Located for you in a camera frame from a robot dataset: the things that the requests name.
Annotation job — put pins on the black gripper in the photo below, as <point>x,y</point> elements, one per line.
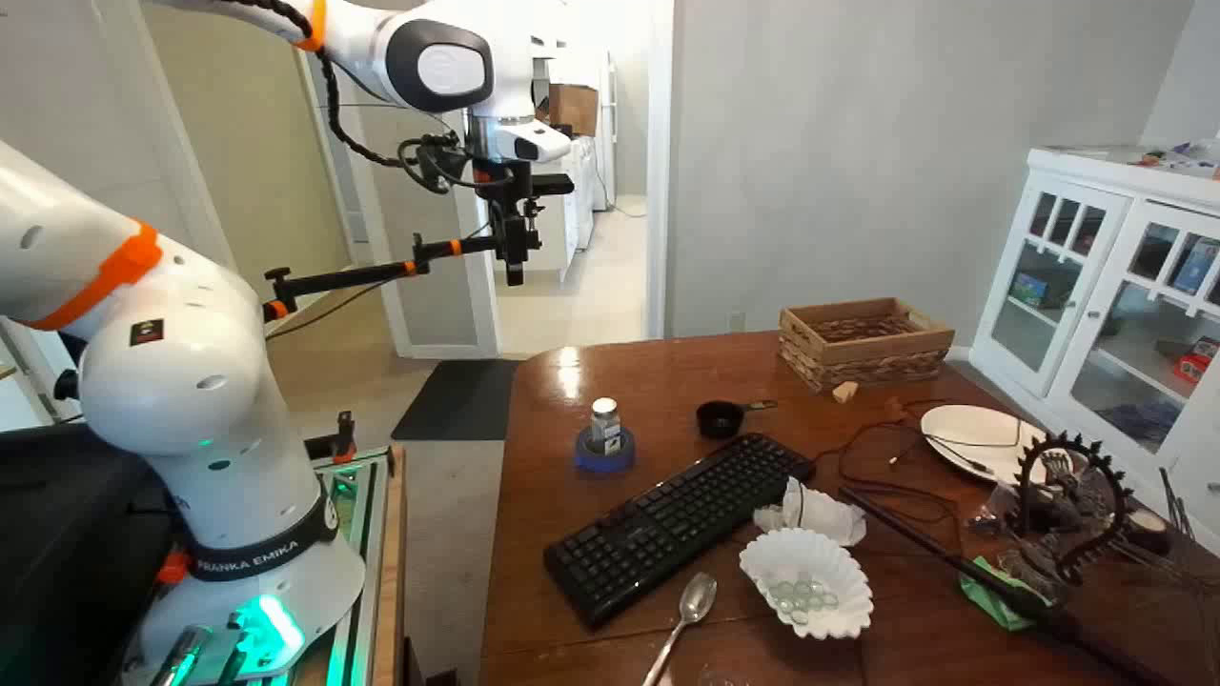
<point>512,204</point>

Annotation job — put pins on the white round plate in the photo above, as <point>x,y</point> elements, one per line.
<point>978,439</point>

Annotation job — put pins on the green flat object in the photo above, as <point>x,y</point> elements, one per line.
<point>996,596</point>

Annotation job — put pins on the glass spice jar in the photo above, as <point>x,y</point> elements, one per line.
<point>602,424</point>

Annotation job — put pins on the cardboard box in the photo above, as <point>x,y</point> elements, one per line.
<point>574,108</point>

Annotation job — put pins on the black equipment case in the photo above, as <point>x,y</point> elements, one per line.
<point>62,574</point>

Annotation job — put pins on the crumpled white tissue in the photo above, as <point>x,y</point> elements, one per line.
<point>814,516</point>

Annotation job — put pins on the black camera boom pole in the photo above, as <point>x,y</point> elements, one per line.
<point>354,270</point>

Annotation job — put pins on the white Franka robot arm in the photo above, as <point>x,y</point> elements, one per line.
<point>190,367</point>

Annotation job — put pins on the metal spoon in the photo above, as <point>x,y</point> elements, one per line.
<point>694,601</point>

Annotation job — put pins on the white paper coffee filter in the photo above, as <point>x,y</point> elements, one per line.
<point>805,585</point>

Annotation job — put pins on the small black pot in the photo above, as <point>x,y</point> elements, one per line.
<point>719,420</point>

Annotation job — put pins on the metal robot base platform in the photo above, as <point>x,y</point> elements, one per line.
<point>354,535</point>

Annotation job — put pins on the black gear-shaped metal stand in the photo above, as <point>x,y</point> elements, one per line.
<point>1072,496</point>

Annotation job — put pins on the woven wooden basket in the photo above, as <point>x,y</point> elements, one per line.
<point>863,344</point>

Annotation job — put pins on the long black rod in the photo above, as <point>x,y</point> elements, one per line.
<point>938,552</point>

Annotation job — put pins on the black computer keyboard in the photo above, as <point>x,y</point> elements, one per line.
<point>673,519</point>

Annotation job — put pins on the pale wooden piece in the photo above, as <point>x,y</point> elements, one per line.
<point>845,388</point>

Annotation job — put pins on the black clamp knob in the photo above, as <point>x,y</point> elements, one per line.
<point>344,434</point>

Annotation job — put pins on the black floor mat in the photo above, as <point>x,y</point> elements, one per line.
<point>460,400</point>

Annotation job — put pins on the long white sideboard cabinet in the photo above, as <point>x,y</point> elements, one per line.
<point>1119,317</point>

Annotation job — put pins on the small dark candle jar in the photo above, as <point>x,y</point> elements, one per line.
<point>1147,532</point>

